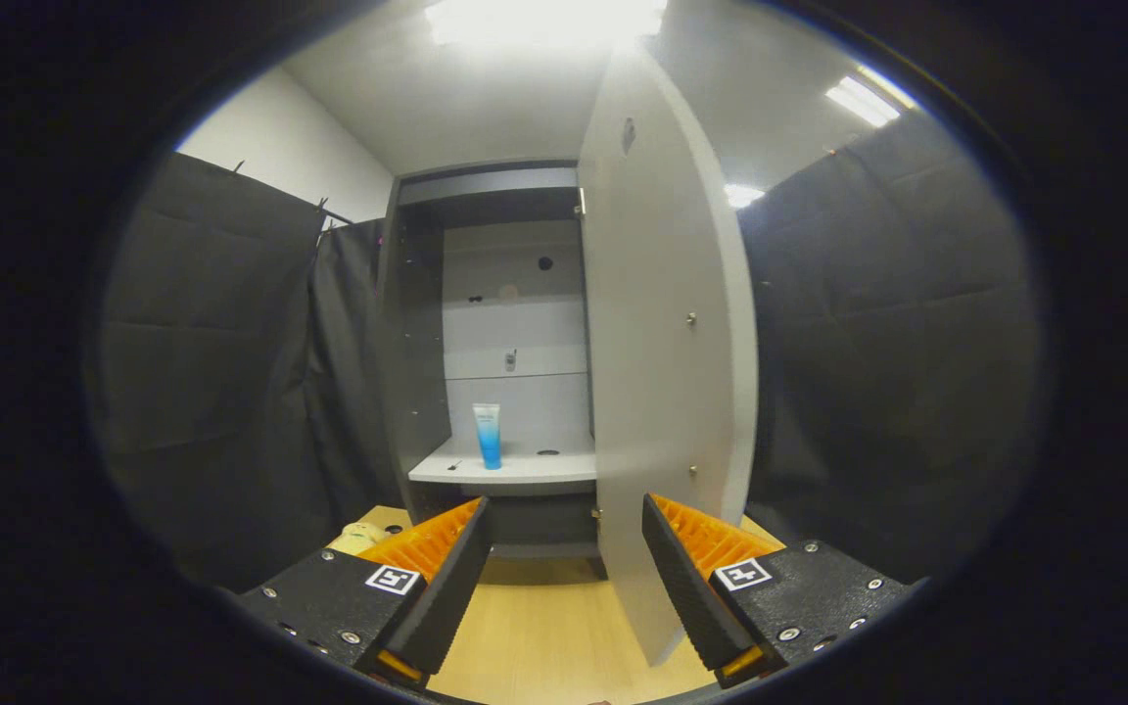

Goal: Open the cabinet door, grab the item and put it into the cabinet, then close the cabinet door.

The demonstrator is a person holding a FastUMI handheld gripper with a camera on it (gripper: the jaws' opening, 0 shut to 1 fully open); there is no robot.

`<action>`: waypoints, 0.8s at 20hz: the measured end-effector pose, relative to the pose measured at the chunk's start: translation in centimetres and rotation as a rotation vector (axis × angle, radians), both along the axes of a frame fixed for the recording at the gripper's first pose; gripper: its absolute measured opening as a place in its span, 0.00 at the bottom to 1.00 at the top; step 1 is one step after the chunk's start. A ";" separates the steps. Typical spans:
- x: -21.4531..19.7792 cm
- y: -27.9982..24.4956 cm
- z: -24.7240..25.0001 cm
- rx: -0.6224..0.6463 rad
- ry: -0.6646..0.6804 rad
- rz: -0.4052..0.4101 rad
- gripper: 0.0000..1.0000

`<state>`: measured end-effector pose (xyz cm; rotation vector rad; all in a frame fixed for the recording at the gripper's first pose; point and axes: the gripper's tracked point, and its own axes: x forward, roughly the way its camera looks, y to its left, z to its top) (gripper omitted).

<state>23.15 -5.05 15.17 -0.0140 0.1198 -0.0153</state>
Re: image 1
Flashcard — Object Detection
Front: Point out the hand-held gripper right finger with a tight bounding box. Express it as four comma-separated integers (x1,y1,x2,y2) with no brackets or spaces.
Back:
641,493,917,689

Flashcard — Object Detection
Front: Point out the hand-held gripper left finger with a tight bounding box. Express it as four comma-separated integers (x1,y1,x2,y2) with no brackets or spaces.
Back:
231,496,493,692

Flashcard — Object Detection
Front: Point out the white blue cosmetic tube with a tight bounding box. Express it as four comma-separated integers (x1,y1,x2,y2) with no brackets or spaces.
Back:
472,402,503,471

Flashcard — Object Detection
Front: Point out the light grey cabinet door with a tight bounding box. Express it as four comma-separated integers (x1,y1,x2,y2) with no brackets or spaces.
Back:
578,41,760,668

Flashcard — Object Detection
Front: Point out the yellow plush toy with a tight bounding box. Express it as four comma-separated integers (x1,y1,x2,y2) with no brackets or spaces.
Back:
327,521,391,557

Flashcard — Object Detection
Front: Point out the dark grey cabinet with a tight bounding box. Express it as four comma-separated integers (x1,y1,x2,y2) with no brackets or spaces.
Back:
376,159,616,588

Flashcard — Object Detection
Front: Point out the black backdrop cloth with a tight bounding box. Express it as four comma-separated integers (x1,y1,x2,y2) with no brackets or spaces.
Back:
94,113,1045,593

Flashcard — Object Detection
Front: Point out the long ceiling light panel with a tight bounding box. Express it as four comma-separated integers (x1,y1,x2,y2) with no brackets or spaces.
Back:
823,64,917,129

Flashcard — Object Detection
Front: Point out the large ceiling light panel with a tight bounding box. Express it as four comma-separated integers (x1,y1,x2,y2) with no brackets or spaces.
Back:
424,0,670,48

